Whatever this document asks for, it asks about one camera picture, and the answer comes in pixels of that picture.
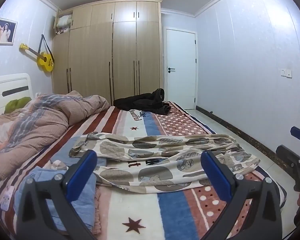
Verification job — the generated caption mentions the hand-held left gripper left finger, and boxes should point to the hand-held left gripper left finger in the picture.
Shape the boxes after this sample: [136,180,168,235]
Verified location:
[16,149,98,240]

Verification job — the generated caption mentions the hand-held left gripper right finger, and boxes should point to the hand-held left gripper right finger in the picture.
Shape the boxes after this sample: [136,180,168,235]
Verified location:
[201,150,283,240]

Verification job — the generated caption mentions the white bear-print blanket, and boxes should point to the white bear-print blanket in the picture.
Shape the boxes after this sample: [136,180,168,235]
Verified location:
[69,132,261,193]

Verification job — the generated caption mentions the folded blue clothes pile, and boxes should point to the folded blue clothes pile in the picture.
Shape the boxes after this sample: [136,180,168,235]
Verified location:
[30,166,97,233]

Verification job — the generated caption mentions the pink plaid cloth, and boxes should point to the pink plaid cloth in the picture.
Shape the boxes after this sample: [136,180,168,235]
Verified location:
[89,187,103,233]

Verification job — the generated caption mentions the dark baseboard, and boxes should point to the dark baseboard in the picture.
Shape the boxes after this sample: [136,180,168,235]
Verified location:
[196,106,300,178]

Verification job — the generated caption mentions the pink striped quilt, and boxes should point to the pink striped quilt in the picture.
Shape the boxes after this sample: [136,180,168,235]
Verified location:
[0,90,110,180]

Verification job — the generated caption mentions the striped dotted blanket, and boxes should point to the striped dotted blanket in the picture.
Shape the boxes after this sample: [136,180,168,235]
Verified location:
[0,101,288,240]

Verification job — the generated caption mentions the small white controller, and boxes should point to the small white controller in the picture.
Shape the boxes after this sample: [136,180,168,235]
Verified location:
[0,185,15,212]

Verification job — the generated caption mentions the dark jacket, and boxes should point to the dark jacket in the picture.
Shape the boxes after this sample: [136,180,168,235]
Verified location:
[113,88,172,115]

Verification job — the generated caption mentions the green pillow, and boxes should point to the green pillow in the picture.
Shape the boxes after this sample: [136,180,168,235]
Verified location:
[4,97,31,114]

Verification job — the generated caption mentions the white door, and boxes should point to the white door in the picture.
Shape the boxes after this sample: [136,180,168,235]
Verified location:
[166,29,198,110]

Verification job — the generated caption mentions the yellow guitar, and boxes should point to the yellow guitar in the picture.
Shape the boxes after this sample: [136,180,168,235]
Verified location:
[19,34,55,72]

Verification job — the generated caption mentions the white bed headboard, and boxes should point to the white bed headboard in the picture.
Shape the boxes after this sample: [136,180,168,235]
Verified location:
[0,73,32,117]

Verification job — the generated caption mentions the light wooden wardrobe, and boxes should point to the light wooden wardrobe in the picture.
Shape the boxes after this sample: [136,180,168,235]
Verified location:
[51,0,164,103]

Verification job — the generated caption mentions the folded bedding stack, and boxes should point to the folded bedding stack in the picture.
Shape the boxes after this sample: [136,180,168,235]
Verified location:
[55,14,73,34]

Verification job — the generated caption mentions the framed wall photo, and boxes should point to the framed wall photo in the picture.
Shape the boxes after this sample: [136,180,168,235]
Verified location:
[0,17,17,46]

